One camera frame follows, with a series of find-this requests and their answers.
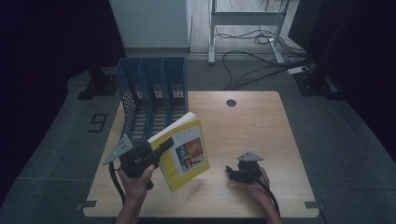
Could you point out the grey tape piece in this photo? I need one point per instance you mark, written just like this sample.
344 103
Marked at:
314 204
87 204

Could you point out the blue file rack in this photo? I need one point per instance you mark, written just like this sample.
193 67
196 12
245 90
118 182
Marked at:
149 81

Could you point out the yellow book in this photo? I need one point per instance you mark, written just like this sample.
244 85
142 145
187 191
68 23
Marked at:
186 155

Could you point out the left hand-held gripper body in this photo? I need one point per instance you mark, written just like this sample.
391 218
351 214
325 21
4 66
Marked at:
137 160

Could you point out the white cabinet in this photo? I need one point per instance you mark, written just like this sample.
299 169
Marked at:
149 25

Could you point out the person's right hand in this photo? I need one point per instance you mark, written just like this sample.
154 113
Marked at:
261 189

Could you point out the person's left hand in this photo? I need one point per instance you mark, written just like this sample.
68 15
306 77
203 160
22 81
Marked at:
135 188

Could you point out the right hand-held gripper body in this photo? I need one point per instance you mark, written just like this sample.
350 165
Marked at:
250 168

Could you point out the dark curtain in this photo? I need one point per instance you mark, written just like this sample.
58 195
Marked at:
46 62
358 46

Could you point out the white desk frame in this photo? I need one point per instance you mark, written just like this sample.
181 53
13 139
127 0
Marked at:
246 18

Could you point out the black table grommet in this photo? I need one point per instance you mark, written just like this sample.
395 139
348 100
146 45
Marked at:
231 103

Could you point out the white power strip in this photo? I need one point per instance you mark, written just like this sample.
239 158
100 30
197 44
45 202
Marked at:
297 70

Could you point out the black stand base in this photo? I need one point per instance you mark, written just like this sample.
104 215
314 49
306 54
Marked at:
314 85
99 87

